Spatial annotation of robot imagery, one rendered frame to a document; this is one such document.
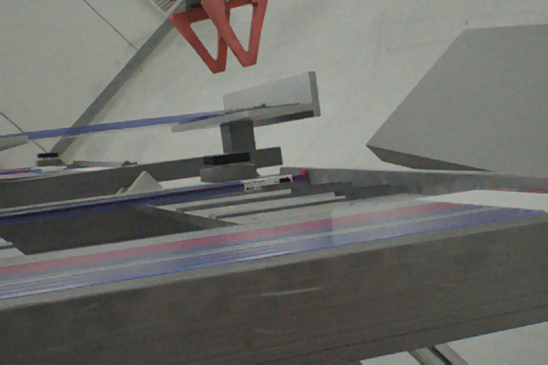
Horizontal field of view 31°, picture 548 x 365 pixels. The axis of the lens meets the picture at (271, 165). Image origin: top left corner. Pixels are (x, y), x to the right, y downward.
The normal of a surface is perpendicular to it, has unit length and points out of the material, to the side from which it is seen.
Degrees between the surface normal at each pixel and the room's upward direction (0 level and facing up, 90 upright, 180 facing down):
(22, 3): 90
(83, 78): 90
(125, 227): 90
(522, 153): 0
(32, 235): 90
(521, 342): 0
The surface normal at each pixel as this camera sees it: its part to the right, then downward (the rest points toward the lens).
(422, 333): 0.37, 0.01
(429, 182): -0.92, 0.11
